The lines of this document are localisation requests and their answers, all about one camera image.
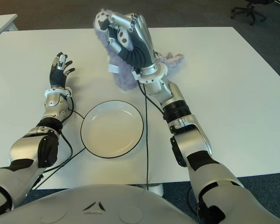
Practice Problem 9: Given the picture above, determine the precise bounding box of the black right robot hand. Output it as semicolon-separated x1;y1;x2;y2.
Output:
100;12;158;70

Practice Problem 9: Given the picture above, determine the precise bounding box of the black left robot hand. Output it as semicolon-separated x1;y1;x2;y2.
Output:
49;52;76;91

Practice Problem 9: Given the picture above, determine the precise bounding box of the purple plush bunny doll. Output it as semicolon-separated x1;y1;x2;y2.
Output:
93;8;185;91

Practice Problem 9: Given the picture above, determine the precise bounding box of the white plate black rim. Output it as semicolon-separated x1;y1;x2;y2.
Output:
80;99;145;159

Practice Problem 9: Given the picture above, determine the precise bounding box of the white neighbouring desk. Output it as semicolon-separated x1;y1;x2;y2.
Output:
0;14;19;44

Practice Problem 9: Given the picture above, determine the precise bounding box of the black office chair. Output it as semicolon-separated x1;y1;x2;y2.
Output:
230;0;275;26

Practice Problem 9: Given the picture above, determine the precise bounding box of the grey robot torso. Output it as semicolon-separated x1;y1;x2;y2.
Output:
0;183;201;224

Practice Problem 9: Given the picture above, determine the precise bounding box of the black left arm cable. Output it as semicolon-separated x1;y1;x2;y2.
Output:
34;97;87;189

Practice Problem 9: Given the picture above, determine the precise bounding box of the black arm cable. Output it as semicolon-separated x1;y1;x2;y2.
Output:
136;79;165;189
34;97;87;189

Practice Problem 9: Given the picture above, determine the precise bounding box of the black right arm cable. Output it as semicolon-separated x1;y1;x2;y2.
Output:
136;79;165;189

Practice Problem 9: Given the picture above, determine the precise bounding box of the grey table pedestal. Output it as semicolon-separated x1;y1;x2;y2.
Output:
135;183;164;196

